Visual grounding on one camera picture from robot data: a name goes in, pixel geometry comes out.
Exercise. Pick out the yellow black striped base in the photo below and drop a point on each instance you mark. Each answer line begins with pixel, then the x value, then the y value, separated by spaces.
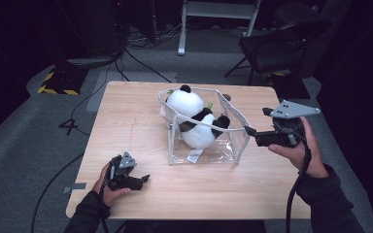
pixel 63 82

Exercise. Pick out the dark round disc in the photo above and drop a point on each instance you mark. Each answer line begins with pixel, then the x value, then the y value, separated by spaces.
pixel 227 96

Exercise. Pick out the transparent plastic bag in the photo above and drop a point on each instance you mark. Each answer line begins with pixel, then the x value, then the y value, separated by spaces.
pixel 228 152

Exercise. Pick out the person's right hand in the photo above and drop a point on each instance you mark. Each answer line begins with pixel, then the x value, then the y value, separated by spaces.
pixel 309 158

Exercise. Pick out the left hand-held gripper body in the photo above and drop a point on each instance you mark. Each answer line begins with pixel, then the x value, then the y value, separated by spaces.
pixel 126 160

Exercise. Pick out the dark equipment stand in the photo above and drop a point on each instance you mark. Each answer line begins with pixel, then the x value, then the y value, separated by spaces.
pixel 90 32

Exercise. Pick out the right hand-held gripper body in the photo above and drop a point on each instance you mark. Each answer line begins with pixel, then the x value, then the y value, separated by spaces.
pixel 293 109

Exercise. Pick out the grey tape strip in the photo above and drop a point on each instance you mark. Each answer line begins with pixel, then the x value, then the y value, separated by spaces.
pixel 74 187

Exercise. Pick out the person's left hand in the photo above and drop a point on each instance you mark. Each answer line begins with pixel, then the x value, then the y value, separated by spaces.
pixel 111 195

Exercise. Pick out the white desk frame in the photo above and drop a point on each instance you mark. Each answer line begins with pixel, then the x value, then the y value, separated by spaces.
pixel 218 9

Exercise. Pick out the panda plush toy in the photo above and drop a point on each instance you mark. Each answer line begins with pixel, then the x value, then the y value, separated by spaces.
pixel 194 121

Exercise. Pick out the black chair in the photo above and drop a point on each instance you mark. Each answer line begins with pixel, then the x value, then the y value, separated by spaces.
pixel 272 48

